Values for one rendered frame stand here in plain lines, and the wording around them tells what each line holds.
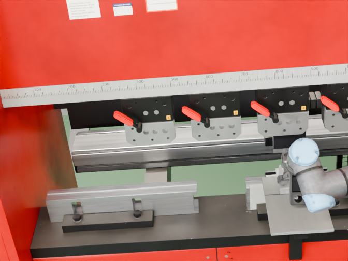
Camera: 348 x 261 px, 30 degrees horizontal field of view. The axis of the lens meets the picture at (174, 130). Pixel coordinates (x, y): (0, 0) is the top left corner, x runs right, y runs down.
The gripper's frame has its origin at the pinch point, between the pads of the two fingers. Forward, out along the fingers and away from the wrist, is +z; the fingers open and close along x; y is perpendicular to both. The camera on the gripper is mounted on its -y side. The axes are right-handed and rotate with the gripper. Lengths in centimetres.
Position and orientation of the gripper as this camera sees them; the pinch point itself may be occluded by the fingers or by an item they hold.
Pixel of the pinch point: (291, 183)
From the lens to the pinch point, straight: 207.4
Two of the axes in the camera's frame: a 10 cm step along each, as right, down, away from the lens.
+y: -0.5, -9.6, 2.8
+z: 0.7, 2.7, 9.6
